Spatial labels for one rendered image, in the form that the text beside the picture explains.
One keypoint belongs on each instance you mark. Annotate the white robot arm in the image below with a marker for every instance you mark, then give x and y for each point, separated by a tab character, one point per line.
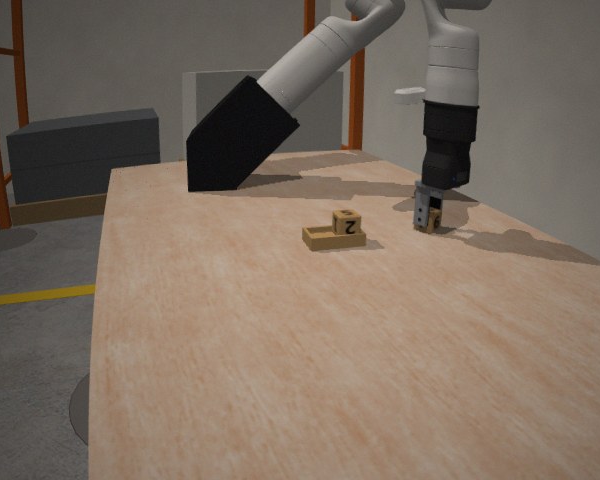
334	41

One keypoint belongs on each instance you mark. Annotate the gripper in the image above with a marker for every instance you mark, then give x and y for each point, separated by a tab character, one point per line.
450	120

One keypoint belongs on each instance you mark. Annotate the tan wooden number cube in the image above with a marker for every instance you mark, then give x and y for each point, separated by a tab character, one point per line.
346	222
434	222

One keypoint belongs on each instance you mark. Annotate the tan wooden tray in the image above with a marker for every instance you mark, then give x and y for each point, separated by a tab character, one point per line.
322	238

